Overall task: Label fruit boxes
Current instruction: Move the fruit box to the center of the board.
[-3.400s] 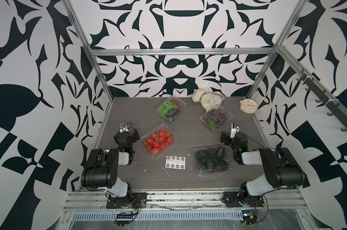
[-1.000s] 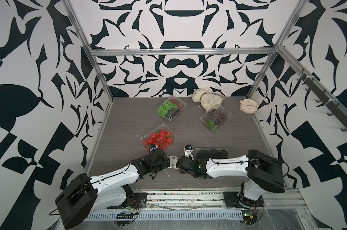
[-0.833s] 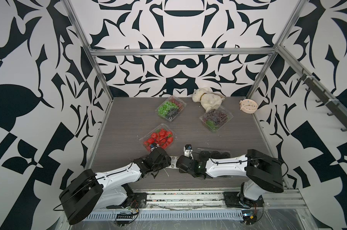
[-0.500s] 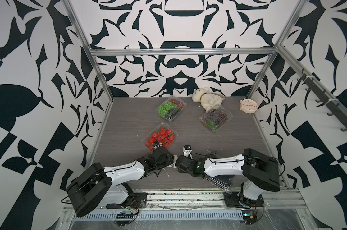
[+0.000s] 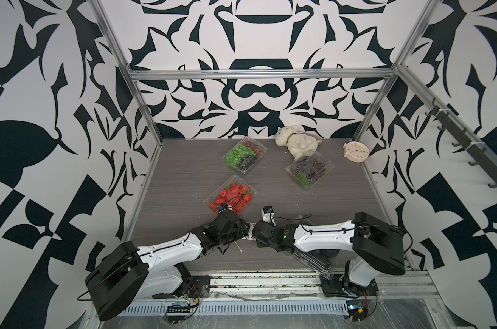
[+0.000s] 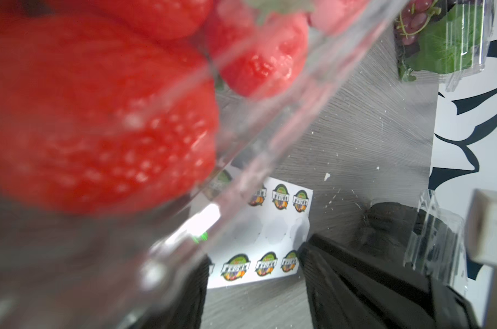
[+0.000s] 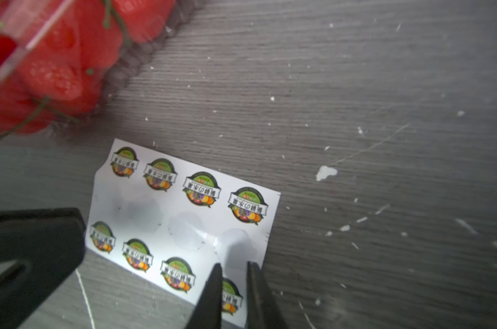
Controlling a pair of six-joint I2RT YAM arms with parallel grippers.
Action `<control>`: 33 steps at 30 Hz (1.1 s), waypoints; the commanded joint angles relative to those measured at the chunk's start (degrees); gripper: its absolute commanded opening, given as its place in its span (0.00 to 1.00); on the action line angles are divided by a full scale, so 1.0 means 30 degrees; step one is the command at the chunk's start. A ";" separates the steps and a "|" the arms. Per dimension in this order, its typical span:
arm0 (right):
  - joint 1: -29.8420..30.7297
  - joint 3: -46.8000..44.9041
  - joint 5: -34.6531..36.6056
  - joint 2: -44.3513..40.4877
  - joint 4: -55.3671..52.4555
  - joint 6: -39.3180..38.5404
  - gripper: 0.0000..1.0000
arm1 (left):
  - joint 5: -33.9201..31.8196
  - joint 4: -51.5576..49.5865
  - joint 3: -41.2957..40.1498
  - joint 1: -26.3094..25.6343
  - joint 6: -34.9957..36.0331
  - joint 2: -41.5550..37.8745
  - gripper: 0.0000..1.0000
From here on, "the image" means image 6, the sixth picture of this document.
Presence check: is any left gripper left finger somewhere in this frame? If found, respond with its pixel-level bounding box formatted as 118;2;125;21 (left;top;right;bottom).
129;256;211;329

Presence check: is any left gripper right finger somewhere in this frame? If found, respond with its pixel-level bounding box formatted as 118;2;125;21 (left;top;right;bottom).
298;234;479;328

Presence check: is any white sticker sheet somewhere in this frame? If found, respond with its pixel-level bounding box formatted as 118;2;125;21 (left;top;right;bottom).
193;178;314;289

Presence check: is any strawberry clamshell box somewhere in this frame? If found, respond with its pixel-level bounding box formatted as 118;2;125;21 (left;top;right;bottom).
0;1;403;328

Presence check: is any avocado clamshell box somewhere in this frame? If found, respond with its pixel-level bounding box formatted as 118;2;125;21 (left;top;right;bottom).
352;190;468;296

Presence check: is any purple grape clamshell box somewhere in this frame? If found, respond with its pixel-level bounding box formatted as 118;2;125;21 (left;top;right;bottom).
393;0;495;92

